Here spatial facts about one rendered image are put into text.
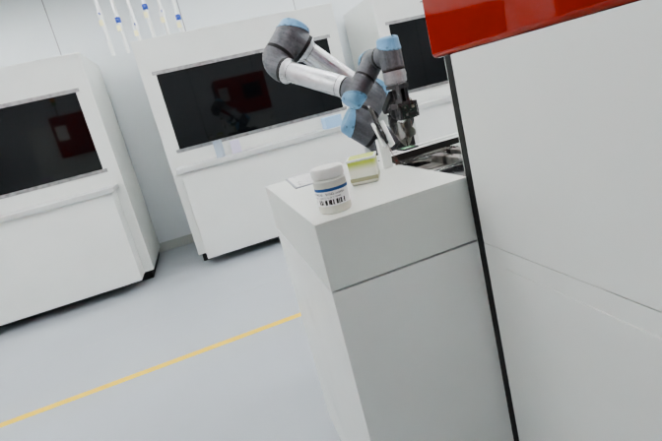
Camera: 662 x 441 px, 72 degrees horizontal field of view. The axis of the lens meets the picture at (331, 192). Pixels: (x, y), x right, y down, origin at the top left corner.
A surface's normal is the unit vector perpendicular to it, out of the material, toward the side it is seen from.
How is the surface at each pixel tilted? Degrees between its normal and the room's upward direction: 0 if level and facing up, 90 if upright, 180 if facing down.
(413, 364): 90
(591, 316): 90
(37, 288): 90
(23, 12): 90
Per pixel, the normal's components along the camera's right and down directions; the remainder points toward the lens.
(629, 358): -0.93, 0.29
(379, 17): 0.29, 0.14
